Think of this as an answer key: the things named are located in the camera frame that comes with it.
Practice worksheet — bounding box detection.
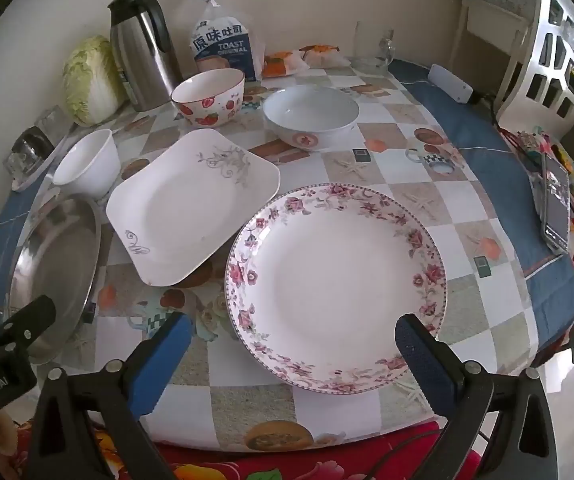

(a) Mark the stainless steel thermos jug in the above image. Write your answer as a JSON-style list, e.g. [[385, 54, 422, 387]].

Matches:
[[108, 0, 183, 112]]

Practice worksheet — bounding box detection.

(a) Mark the white square plate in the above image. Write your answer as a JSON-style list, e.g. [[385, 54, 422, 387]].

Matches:
[[106, 129, 280, 287]]

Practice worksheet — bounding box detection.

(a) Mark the smartphone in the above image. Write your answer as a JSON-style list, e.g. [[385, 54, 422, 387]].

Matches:
[[541, 154, 570, 254]]

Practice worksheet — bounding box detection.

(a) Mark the small white bowl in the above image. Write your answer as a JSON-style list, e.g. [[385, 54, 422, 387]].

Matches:
[[52, 129, 121, 200]]

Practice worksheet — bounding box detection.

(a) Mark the clear glass pitcher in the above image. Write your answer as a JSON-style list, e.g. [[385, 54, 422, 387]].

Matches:
[[350, 21, 395, 75]]

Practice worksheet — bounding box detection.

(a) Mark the large white bowl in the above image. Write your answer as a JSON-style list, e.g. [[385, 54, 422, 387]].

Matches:
[[262, 84, 360, 152]]

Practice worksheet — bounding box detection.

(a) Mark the napa cabbage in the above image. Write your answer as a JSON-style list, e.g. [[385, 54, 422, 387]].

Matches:
[[62, 36, 127, 126]]

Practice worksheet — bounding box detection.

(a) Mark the white lattice chair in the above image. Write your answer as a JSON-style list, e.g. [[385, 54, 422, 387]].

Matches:
[[497, 0, 574, 140]]

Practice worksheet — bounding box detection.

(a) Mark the strawberry pattern bowl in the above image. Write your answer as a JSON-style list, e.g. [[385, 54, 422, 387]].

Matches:
[[171, 68, 244, 128]]

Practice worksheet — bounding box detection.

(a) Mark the floral round plate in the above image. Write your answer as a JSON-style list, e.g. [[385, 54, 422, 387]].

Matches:
[[224, 183, 447, 396]]

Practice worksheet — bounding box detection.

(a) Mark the toast bread bag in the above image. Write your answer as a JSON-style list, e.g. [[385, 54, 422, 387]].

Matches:
[[189, 0, 265, 82]]

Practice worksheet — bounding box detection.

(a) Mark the checkered tablecloth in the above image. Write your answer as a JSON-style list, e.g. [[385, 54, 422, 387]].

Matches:
[[0, 56, 574, 453]]

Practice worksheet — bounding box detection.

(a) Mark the stainless steel round tray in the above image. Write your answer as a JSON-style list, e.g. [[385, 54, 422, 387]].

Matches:
[[4, 194, 101, 364]]

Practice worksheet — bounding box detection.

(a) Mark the orange snack packet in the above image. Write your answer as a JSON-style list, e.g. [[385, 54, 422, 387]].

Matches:
[[262, 50, 310, 79], [300, 44, 351, 70]]

